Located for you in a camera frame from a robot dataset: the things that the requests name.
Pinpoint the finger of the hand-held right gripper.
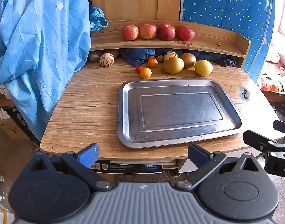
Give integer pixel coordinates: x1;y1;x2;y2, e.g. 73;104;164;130
242;130;285;156
273;120;285;136

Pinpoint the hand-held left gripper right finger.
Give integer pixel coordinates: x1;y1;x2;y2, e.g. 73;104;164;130
175;143;265;192

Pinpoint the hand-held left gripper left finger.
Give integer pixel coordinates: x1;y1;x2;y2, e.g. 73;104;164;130
23;143;112;191

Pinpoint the metal tray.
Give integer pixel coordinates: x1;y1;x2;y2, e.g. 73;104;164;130
117;78;242;149

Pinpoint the striped pepino melon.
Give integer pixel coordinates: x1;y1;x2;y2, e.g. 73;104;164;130
100;53;115;67
164;50;179;62

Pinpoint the flat black box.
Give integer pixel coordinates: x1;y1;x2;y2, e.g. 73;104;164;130
90;160;164;174

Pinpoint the colourful printed blanket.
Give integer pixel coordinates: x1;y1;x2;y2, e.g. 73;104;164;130
257;61;285;94

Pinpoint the pink pillow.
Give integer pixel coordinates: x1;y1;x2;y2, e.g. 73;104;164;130
265;40;285;64

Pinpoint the brown cardboard box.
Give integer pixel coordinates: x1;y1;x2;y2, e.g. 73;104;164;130
0;107;28;140

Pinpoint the yellow lemon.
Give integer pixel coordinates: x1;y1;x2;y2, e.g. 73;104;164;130
194;60;213;77

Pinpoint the round brown pear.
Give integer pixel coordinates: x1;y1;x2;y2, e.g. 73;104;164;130
180;53;196;69

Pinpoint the wooden desk shelf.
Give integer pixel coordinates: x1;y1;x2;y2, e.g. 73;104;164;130
89;19;251;68

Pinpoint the dark blue jacket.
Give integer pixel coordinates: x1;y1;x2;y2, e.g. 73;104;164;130
119;48;237;68

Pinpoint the light blue striped coat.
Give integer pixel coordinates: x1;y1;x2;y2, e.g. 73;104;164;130
0;0;108;143

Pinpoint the red apple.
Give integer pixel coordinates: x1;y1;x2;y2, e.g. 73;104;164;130
157;24;176;41
139;24;157;40
177;26;196;41
122;25;140;41

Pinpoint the blue polka-dot cloth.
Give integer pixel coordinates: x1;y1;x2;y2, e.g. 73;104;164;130
180;0;277;84

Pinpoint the wooden back panel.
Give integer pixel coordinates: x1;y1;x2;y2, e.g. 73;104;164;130
89;0;183;22

